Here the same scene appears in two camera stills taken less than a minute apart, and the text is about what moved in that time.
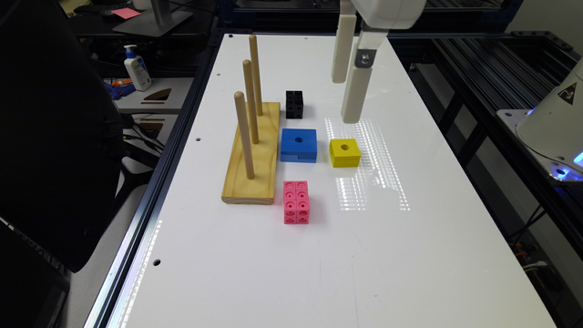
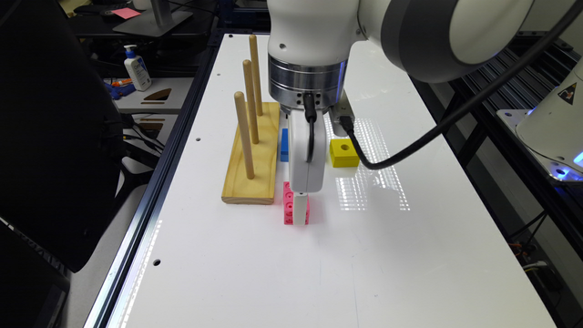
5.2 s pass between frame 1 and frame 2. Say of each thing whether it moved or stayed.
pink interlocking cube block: stayed
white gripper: moved
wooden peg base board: stayed
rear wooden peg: stayed
